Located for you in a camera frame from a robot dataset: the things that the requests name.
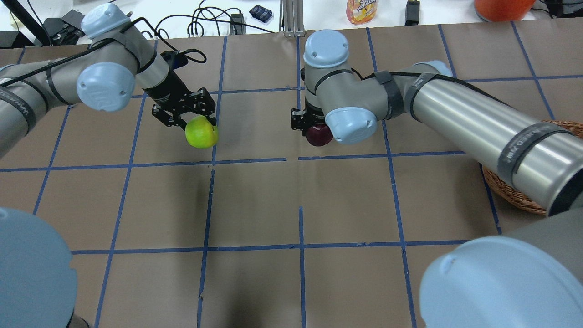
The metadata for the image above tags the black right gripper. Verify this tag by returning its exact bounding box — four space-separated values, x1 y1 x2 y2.
290 98 327 133

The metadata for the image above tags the orange juice bottle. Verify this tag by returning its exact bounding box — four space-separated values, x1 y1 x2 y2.
346 0 378 25

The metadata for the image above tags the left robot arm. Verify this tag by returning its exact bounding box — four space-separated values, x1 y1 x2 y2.
0 3 217 328

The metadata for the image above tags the aluminium frame post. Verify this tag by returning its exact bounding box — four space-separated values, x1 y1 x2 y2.
280 0 306 37

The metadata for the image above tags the grey usb hub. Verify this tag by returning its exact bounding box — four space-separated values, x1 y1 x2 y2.
61 9 86 37

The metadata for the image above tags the orange bucket with lid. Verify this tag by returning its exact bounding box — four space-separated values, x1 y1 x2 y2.
473 0 536 21

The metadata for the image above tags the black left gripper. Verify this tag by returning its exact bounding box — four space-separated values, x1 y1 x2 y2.
144 69 217 131

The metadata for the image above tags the dark red apple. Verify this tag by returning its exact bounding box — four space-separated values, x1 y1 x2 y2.
304 124 333 147

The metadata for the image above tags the dark checkered pouch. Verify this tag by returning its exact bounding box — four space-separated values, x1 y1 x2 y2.
249 5 273 23

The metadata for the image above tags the wicker basket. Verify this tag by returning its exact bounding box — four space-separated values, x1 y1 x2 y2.
482 120 583 215

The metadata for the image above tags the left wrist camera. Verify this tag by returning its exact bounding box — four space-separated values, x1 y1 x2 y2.
160 50 189 70

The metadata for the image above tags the black cable bundle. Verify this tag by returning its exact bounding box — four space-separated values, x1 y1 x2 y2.
139 0 278 41

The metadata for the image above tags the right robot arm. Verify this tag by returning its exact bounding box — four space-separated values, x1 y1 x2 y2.
298 31 582 328

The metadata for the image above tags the black power adapter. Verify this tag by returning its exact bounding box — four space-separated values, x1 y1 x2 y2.
229 13 246 35
404 0 420 26

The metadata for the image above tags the green apple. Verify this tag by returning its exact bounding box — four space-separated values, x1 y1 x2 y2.
184 116 218 148

